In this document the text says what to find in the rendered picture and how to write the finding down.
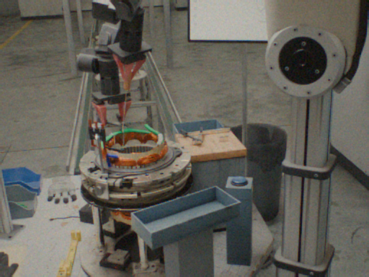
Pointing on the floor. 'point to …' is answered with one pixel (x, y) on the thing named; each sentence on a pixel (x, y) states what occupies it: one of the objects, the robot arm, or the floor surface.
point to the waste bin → (265, 185)
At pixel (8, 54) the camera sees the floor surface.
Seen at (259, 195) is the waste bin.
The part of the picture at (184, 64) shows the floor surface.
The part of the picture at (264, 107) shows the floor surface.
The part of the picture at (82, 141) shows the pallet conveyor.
